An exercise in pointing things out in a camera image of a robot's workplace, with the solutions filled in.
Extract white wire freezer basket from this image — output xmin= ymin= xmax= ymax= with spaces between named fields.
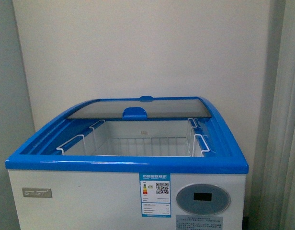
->
xmin=56 ymin=118 xmax=210 ymax=157

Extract white chest freezer blue rim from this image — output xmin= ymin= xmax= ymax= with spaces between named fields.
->
xmin=5 ymin=97 xmax=249 ymax=230

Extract silver brand logo plate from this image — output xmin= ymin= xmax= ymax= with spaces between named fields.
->
xmin=22 ymin=187 xmax=52 ymax=198

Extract grey text info sticker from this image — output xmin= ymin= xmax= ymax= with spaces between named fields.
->
xmin=176 ymin=215 xmax=223 ymax=230

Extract blue energy label sticker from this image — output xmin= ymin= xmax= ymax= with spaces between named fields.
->
xmin=139 ymin=173 xmax=171 ymax=218

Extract sliding glass freezer lid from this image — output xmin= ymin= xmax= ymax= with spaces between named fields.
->
xmin=68 ymin=96 xmax=212 ymax=121

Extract grey oval control panel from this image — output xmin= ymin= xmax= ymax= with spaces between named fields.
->
xmin=176 ymin=184 xmax=231 ymax=215

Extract grey vertical blinds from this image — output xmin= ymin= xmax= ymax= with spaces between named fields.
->
xmin=249 ymin=0 xmax=295 ymax=230

